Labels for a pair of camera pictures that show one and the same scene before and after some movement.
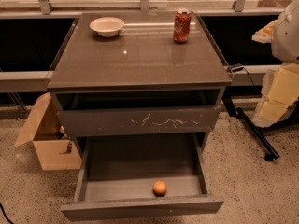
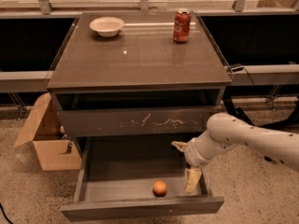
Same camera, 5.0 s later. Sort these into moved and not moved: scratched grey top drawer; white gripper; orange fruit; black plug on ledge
Moved: white gripper
Not moved: black plug on ledge; orange fruit; scratched grey top drawer
